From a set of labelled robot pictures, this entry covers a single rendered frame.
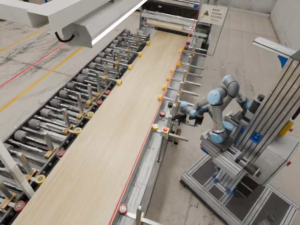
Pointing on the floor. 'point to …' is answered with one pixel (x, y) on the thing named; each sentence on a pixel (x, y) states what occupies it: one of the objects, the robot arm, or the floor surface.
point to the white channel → (41, 22)
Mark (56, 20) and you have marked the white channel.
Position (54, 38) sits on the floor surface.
